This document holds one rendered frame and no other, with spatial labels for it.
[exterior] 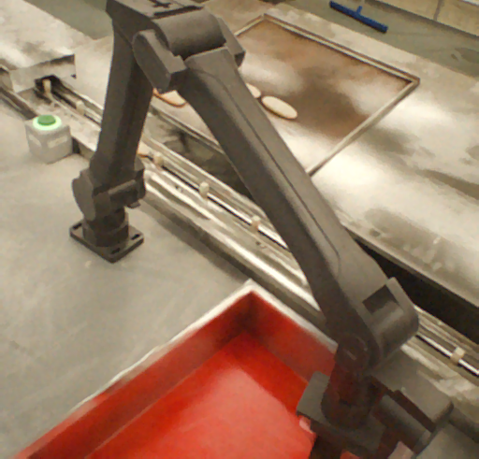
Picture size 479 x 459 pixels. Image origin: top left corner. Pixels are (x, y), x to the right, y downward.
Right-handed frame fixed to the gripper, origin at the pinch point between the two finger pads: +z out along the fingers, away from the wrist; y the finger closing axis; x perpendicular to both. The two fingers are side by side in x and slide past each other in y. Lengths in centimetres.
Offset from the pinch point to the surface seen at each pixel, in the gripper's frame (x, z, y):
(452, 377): 19.4, -0.5, 12.4
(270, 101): 67, -7, -42
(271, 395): 4.6, 3.3, -10.1
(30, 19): 87, 5, -137
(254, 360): 8.8, 3.3, -15.1
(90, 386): -7.8, 3.8, -33.7
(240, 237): 28.6, -0.4, -28.6
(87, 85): 63, 4, -93
